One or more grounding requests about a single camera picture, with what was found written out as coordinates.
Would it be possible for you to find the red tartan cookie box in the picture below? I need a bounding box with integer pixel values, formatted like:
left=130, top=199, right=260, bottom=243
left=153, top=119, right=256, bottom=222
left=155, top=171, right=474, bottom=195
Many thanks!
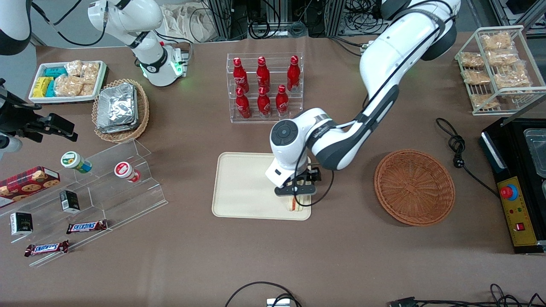
left=0, top=166, right=61, bottom=203

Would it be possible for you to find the aluminium frame post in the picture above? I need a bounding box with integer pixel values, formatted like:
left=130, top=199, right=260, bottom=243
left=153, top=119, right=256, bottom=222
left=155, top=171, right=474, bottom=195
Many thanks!
left=206, top=0, right=240, bottom=41
left=328, top=0, right=347, bottom=37

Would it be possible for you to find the Snickers chocolate bar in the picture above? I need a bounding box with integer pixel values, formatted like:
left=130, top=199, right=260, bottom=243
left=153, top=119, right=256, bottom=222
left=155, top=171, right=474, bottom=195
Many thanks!
left=66, top=219, right=108, bottom=235
left=24, top=240, right=70, bottom=258

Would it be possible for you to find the foil wrapped pack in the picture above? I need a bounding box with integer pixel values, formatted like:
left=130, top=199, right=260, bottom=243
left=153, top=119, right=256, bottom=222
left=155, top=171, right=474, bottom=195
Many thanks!
left=96, top=114, right=139, bottom=134
left=97, top=83, right=137, bottom=127

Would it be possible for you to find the cream plastic serving tray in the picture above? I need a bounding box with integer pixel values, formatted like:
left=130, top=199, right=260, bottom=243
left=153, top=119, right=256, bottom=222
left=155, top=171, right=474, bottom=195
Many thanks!
left=212, top=152, right=312, bottom=221

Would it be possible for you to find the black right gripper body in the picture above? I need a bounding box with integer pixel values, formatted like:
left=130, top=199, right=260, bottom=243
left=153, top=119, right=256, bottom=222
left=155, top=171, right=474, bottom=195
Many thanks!
left=0, top=99, right=42, bottom=133

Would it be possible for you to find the red cola bottle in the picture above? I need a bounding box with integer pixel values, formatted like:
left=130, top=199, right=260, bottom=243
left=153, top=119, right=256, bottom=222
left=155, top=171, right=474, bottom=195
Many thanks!
left=286, top=55, right=301, bottom=93
left=257, top=86, right=272, bottom=119
left=256, top=56, right=271, bottom=92
left=235, top=87, right=252, bottom=119
left=232, top=57, right=250, bottom=93
left=275, top=84, right=290, bottom=117

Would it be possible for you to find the brown wicker basket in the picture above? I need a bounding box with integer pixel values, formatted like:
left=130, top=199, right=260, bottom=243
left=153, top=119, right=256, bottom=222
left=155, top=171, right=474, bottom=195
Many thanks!
left=374, top=149, right=456, bottom=227

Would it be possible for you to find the yellow snack packet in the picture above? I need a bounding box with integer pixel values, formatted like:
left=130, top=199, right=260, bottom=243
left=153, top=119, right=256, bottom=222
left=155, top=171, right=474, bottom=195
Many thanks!
left=32, top=76, right=54, bottom=98

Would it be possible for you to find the yellow control panel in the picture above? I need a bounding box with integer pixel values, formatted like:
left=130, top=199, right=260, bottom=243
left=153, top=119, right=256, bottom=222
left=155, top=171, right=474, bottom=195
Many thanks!
left=497, top=177, right=539, bottom=248

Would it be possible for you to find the black cable bundle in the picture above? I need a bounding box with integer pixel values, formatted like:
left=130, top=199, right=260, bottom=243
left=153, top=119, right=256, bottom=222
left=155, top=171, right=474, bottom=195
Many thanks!
left=247, top=0, right=308, bottom=40

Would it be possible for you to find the green lid sunflower cup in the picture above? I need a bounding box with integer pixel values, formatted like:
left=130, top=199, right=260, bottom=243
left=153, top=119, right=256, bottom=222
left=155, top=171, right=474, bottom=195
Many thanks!
left=60, top=151, right=93, bottom=174

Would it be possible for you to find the small black carton box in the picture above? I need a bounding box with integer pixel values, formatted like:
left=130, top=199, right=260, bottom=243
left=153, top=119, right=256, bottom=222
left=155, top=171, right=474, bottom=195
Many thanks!
left=9, top=211, right=34, bottom=237
left=59, top=190, right=81, bottom=214

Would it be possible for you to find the white rectangular snack tray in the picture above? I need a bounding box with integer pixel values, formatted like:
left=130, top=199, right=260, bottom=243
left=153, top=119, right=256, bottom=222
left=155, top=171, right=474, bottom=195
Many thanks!
left=28, top=60, right=107, bottom=104

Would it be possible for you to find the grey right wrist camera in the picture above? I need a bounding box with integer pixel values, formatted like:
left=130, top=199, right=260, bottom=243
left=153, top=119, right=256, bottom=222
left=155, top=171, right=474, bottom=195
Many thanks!
left=0, top=134, right=23, bottom=161

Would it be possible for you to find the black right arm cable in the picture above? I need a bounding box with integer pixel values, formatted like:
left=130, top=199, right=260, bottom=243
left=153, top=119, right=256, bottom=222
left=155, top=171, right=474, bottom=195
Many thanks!
left=31, top=0, right=108, bottom=47

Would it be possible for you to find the black cable with connector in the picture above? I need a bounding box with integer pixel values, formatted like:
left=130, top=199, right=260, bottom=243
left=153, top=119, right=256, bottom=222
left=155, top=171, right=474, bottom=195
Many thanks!
left=387, top=283, right=546, bottom=307

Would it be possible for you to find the light wicker basket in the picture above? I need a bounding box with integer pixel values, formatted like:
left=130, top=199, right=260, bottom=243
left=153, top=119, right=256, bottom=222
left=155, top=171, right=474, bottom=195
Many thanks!
left=91, top=78, right=150, bottom=144

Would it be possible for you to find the clear plastic container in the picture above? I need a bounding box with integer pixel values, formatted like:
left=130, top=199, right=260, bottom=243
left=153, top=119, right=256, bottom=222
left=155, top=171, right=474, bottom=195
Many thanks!
left=523, top=127, right=546, bottom=179

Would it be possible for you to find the clear acrylic bottle rack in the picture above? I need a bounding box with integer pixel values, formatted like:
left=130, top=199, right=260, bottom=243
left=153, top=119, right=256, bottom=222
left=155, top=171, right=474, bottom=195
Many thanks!
left=227, top=52, right=305, bottom=125

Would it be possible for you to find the red lid strawberry cup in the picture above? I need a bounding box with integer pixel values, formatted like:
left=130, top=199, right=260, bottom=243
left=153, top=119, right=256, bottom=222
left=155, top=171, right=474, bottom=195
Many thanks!
left=114, top=161, right=142, bottom=183

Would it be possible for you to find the black power cord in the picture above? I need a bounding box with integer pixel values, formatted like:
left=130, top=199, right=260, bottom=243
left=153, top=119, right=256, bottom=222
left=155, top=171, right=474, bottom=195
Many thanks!
left=435, top=118, right=500, bottom=198

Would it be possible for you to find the clear acrylic stepped shelf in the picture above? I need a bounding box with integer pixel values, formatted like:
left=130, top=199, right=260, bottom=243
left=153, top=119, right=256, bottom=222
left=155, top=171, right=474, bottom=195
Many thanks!
left=0, top=139, right=168, bottom=268

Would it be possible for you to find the black machine housing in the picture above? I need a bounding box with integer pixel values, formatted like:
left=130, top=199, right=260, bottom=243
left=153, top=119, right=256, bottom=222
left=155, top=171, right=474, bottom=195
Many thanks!
left=479, top=117, right=546, bottom=255

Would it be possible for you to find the white wire rack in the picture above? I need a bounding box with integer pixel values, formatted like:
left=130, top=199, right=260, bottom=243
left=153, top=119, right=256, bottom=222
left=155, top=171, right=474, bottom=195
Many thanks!
left=454, top=25, right=546, bottom=116

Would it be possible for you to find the beige cloth bag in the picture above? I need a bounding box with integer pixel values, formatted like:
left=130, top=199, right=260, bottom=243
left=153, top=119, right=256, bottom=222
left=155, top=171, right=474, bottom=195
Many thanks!
left=160, top=2, right=215, bottom=43

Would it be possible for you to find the black looped cable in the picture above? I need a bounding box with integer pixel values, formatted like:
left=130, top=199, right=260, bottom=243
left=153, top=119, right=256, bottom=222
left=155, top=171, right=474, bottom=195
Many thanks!
left=224, top=281, right=302, bottom=307

